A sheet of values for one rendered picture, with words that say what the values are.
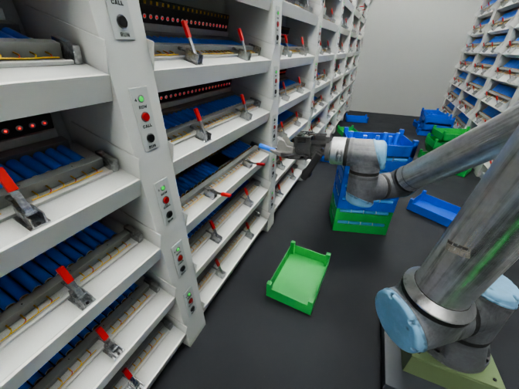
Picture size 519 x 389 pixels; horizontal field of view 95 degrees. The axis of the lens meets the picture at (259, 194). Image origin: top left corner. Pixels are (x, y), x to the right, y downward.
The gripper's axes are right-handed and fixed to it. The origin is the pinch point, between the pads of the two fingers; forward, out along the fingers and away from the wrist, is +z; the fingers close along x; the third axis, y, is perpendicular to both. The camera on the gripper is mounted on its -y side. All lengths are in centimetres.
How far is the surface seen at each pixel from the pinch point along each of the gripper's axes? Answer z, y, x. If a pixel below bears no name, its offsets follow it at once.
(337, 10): 5, 60, -162
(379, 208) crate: -43, -44, -44
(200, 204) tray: 15.0, -9.2, 28.3
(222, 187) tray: 14.2, -9.3, 15.8
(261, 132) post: 14.6, 0.2, -22.1
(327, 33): 12, 45, -162
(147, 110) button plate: 10.7, 22.3, 42.5
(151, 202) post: 12.3, 3.0, 47.1
